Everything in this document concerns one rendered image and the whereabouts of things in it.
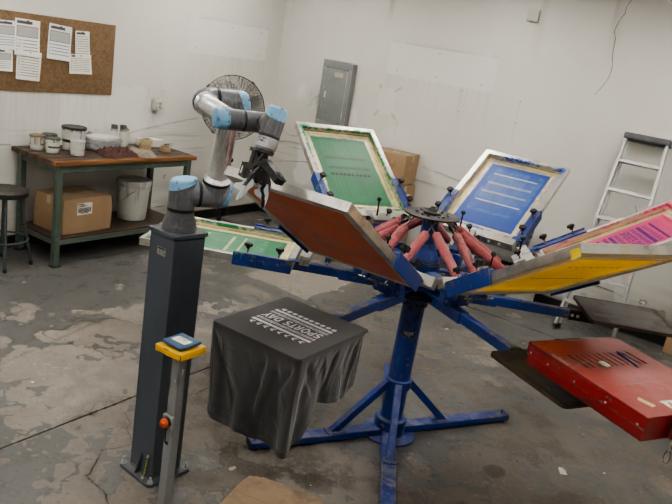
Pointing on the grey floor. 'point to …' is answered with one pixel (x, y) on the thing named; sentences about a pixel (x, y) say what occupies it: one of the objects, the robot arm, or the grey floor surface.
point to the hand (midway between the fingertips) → (251, 205)
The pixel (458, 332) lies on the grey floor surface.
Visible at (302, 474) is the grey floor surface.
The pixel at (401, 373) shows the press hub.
